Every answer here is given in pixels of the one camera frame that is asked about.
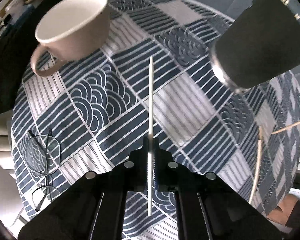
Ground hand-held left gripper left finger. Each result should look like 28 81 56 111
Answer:
17 137 150 240

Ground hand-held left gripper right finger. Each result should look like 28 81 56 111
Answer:
152 137 283 240

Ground row of wooden chopsticks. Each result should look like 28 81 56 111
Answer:
249 126 264 204

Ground black cylindrical utensil holder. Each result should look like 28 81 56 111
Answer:
209 0 300 94

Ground blue patterned tablecloth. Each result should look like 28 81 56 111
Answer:
11 0 300 240

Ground thin-framed eyeglasses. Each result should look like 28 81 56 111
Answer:
27 129 62 212

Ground beige ceramic mug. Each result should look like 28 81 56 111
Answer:
30 0 111 78

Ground cardboard box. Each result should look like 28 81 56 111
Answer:
266 187 300 228

